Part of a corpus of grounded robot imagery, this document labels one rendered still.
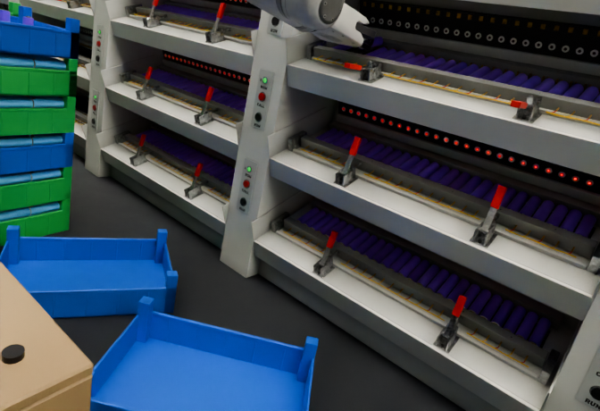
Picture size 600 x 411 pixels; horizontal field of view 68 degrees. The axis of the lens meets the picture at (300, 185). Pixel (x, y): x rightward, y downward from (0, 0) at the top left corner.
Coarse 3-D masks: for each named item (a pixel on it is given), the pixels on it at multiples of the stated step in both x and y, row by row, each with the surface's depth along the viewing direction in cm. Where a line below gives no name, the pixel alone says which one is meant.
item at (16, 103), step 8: (0, 96) 87; (8, 96) 88; (16, 96) 89; (24, 96) 92; (32, 96) 93; (40, 96) 95; (48, 96) 96; (56, 96) 98; (0, 104) 85; (8, 104) 86; (16, 104) 87; (24, 104) 88; (32, 104) 90; (40, 104) 91; (48, 104) 92; (56, 104) 94
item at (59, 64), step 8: (0, 56) 83; (8, 56) 85; (16, 56) 87; (24, 56) 89; (32, 56) 91; (40, 56) 94; (48, 56) 97; (0, 64) 83; (8, 64) 84; (16, 64) 85; (24, 64) 86; (32, 64) 87; (40, 64) 88; (48, 64) 90; (56, 64) 91; (64, 64) 93
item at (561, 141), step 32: (384, 32) 91; (288, 64) 87; (320, 64) 86; (544, 64) 74; (576, 64) 70; (352, 96) 79; (384, 96) 75; (416, 96) 71; (448, 96) 70; (448, 128) 69; (480, 128) 66; (512, 128) 62; (544, 128) 60; (576, 128) 60; (544, 160) 61; (576, 160) 58
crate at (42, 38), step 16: (0, 32) 80; (16, 32) 82; (32, 32) 85; (48, 32) 87; (64, 32) 90; (0, 48) 81; (16, 48) 83; (32, 48) 86; (48, 48) 88; (64, 48) 91
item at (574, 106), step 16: (320, 48) 87; (384, 64) 79; (400, 64) 77; (432, 80) 74; (448, 80) 72; (464, 80) 70; (480, 80) 69; (480, 96) 67; (496, 96) 66; (512, 96) 66; (544, 96) 63; (560, 96) 63; (576, 112) 61; (592, 112) 60
